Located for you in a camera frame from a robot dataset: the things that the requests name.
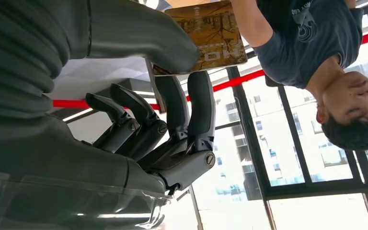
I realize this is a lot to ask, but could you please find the person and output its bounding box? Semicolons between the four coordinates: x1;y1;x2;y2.
230;0;368;151

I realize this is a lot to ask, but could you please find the red stanchion belt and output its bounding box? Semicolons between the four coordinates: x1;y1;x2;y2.
185;28;368;102
52;99;161;111

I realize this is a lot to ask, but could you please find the black window frame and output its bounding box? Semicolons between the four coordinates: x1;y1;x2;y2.
225;0;368;230

